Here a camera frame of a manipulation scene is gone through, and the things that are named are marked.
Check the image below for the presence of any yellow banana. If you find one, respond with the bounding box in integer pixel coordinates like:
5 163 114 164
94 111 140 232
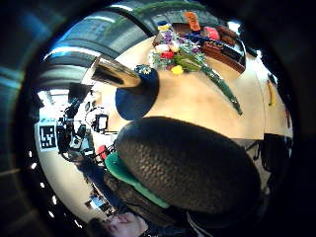
266 78 277 108

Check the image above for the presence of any bouquet of colourful artificial flowers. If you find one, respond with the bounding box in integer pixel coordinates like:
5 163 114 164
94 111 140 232
148 30 245 117

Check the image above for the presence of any orange snack packet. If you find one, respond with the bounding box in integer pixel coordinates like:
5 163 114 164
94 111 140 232
184 11 202 33

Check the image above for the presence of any red snack packet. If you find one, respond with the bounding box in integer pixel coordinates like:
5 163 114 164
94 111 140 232
203 26 221 41

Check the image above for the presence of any dark blue and silver vase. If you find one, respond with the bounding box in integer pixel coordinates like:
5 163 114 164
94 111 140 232
90 54 161 121

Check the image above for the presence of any the person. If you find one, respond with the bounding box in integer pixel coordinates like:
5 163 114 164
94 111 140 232
86 154 151 237

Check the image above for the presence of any brown wooden tray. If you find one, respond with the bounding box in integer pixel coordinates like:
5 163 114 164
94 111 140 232
199 25 248 75

